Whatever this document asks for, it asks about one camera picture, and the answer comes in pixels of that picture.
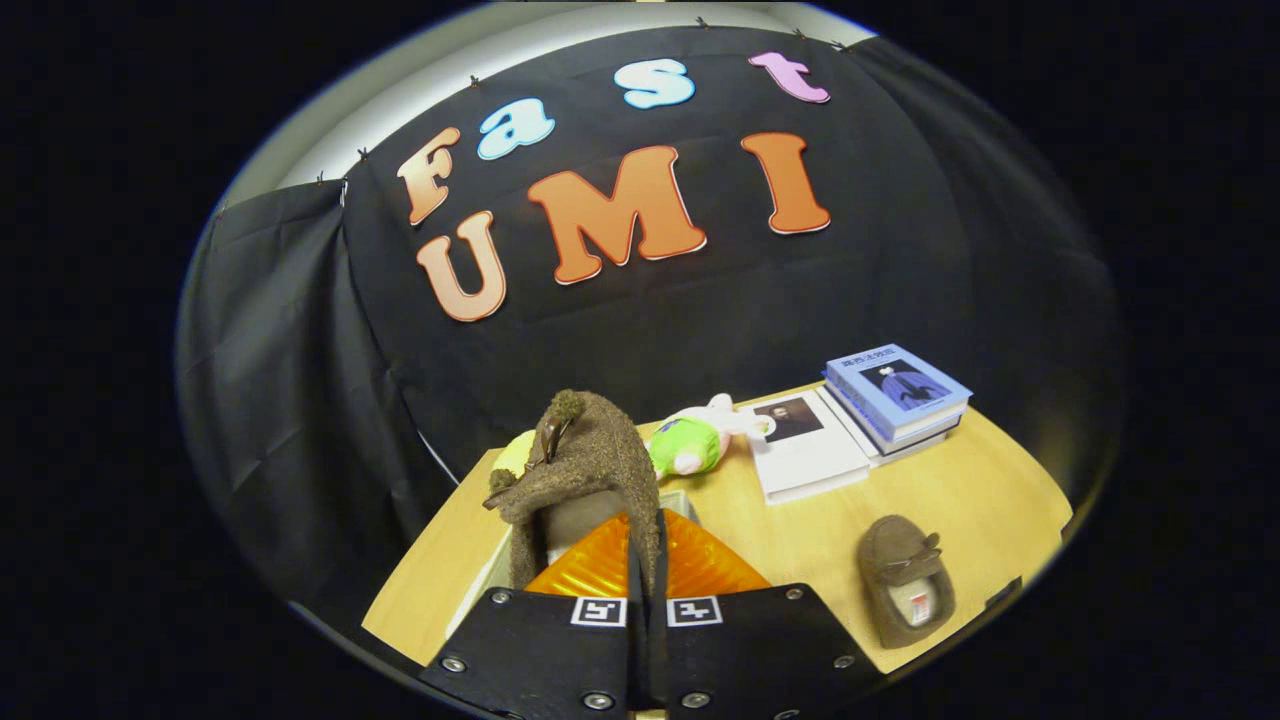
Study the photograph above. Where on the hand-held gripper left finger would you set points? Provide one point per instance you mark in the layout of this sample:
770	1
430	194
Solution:
540	650

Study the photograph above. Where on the yellow plush toy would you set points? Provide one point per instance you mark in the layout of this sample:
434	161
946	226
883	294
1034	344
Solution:
515	455

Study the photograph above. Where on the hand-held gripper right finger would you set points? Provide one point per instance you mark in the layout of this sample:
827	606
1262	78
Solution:
750	650

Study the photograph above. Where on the blue cover book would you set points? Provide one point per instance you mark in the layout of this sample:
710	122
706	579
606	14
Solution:
900	385

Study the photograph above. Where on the black backdrop cloth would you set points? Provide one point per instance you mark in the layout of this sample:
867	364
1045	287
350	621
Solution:
700	320

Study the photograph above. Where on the brown fuzzy shoe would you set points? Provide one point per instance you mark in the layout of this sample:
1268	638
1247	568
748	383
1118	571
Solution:
590	460
890	550

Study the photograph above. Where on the dark cover book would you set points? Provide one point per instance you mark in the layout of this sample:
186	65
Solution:
930	425

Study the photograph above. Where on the green and pink plush toy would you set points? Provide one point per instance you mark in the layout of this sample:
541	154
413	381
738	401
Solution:
685	445

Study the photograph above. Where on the white book with dark photo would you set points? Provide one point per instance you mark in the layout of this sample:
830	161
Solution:
810	465

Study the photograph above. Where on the beige fabric storage box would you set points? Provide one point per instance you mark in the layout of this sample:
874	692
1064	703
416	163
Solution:
490	580

